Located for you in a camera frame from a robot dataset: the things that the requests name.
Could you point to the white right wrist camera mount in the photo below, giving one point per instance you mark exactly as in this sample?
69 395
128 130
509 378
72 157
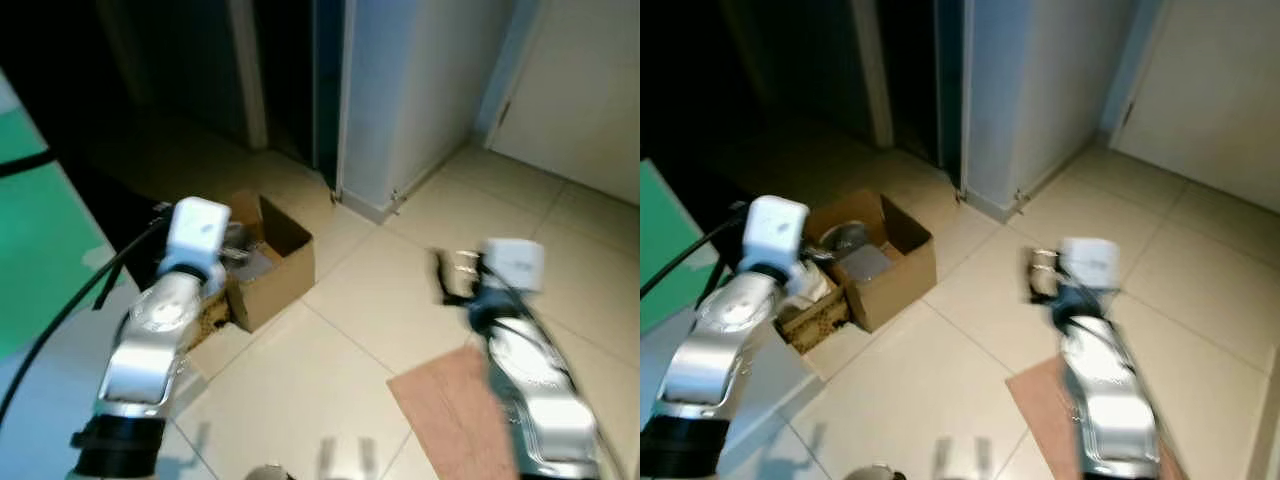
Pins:
514 264
1090 262

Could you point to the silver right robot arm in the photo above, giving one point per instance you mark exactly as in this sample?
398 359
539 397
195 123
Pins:
1105 390
540 390

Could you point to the green board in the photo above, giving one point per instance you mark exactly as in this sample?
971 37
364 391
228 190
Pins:
40 240
672 240

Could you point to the flat grey pad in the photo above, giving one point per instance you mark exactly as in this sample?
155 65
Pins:
866 264
256 264

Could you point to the flat brown cardboard sheet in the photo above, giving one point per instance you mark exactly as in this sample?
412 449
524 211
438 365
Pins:
1040 420
445 410

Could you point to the white door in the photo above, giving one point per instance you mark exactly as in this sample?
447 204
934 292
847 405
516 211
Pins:
1210 90
580 90

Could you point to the open brown cardboard box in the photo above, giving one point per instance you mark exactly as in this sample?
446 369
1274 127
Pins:
905 280
285 275

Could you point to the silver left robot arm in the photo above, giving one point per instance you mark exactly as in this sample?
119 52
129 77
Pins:
715 340
150 340

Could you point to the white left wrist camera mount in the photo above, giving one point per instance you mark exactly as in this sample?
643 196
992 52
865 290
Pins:
198 228
775 228

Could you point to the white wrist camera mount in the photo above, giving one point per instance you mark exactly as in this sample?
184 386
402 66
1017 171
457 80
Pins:
198 228
1090 262
775 228
514 264

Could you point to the shiny metal bowl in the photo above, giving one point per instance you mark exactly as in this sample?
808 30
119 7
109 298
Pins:
843 240

